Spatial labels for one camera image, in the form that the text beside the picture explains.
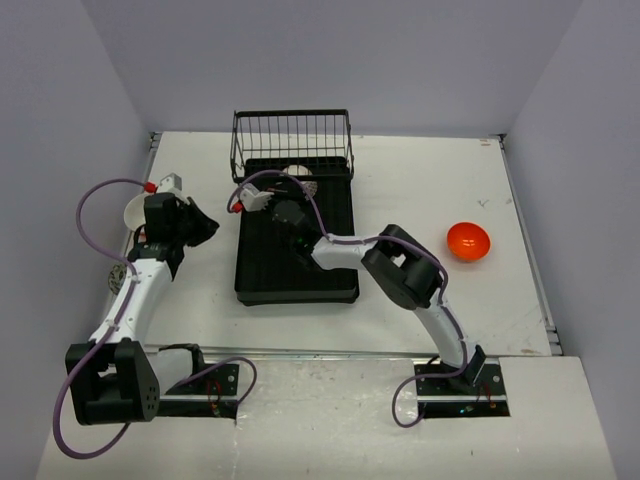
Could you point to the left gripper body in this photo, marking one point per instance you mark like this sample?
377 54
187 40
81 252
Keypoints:
178 230

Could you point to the brown patterned white bowl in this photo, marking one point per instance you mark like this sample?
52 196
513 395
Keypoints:
305 180

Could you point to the beige ceramic bowl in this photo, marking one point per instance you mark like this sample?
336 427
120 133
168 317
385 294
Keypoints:
133 214

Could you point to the pink floral ceramic bowl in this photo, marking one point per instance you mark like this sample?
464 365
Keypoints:
116 278

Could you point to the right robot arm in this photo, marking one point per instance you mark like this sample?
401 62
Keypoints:
411 277

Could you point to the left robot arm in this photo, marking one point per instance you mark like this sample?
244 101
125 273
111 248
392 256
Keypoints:
115 381

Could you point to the black dish rack tray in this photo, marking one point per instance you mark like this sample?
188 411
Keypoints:
267 271

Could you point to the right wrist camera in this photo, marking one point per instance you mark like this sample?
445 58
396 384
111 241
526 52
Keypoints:
249 198

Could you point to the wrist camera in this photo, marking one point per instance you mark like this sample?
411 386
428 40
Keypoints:
249 198
172 183

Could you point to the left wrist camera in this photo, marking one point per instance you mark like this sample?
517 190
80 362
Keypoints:
172 183

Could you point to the black wire basket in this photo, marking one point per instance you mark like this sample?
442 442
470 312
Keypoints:
317 139

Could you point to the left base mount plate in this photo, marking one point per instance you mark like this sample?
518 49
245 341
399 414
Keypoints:
212 396

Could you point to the base mount plate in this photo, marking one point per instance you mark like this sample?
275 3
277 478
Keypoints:
442 399
212 396

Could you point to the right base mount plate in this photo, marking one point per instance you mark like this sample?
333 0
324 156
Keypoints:
442 399

